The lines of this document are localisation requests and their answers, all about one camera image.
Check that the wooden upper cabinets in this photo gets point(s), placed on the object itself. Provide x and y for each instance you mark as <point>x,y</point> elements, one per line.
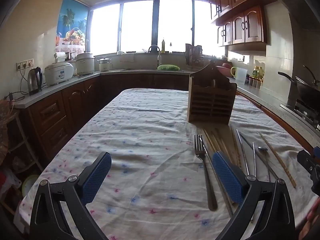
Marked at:
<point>250,25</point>

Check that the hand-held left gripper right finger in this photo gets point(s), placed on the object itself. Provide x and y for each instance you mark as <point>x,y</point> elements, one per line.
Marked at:
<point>227,177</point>

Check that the grey kitchen counter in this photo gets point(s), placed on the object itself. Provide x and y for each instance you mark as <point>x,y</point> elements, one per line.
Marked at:
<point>262,97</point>

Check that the pale green round lid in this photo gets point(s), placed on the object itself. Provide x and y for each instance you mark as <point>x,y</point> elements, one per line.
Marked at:
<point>30,185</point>

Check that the cooking oil bottle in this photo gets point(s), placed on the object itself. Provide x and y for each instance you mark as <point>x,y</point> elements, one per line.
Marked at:
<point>255,72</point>
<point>261,73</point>

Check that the white plastic bag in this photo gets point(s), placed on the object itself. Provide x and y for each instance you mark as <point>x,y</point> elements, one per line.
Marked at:
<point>10,182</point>

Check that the small white electric pot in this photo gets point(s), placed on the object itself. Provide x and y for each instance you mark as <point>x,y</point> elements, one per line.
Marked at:
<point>105,65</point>

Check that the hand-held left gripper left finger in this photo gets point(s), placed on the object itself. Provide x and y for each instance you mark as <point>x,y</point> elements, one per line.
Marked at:
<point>100,175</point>

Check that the curved sink faucet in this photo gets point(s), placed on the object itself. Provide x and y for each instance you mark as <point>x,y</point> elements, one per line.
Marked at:
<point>159,55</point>

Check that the steel electric kettle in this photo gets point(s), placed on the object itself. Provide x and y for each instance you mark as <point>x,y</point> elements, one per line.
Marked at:
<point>35,82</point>

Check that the kitchen window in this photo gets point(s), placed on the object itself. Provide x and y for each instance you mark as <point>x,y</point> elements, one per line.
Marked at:
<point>137,25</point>

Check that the tropical fruit wall poster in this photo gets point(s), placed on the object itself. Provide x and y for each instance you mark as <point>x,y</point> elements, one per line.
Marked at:
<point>72,22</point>

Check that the person's right hand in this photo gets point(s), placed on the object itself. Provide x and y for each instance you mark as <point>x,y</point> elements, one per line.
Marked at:
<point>314,216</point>

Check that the green plastic basket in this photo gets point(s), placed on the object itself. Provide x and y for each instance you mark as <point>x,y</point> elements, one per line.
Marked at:
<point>168,67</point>

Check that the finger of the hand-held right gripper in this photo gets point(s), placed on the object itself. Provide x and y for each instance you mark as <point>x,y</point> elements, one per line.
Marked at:
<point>306,161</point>

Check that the gas stove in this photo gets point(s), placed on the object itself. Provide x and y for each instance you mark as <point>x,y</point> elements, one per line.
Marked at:
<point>305,110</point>

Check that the pink bowl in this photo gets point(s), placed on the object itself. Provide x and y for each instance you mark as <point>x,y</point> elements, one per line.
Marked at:
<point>222,68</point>

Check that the metal fork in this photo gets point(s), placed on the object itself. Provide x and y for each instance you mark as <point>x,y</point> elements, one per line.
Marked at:
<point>211,200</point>

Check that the wall socket strip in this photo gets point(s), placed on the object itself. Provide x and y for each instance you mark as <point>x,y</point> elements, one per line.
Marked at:
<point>25,64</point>

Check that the dish drying rack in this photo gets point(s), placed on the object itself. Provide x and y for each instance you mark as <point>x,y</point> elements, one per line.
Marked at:
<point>192,55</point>

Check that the white floral tablecloth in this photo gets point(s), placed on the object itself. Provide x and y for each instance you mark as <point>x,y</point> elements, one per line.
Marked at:
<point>140,140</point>

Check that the yellow bottle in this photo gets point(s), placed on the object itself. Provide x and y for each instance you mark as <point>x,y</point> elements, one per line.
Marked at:
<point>163,47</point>

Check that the range hood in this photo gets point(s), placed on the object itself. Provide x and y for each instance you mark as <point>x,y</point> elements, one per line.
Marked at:
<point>300,5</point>

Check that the translucent measuring jug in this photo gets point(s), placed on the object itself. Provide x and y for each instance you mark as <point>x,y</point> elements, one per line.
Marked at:
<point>241,76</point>

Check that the spice jar set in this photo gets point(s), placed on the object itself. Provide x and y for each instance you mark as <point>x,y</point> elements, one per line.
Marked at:
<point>255,83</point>

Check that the large white cooking pot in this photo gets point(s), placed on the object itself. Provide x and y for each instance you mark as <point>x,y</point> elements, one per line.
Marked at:
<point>85,63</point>

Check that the black wok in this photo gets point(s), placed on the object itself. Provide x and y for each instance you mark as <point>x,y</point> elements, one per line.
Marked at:
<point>307,87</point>

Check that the metal spoon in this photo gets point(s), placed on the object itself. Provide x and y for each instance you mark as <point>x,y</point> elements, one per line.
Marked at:
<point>262,149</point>

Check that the white rice cooker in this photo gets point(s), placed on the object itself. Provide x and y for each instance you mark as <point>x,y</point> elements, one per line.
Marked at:
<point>58,73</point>

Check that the wooden cabinets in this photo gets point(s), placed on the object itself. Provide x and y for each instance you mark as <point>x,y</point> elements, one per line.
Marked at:
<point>250,25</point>
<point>50,110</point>

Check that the wooden utensil holder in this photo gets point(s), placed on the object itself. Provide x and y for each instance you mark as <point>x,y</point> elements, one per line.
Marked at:
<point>212,100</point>

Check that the small steel saucepan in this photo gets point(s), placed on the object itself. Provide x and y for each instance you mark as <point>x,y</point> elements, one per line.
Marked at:
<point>68,56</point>

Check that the green mug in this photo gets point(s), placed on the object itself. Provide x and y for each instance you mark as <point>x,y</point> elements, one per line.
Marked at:
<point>232,71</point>

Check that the wooden lower cabinets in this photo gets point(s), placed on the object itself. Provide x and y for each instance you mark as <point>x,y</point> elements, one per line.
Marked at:
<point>50,110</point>

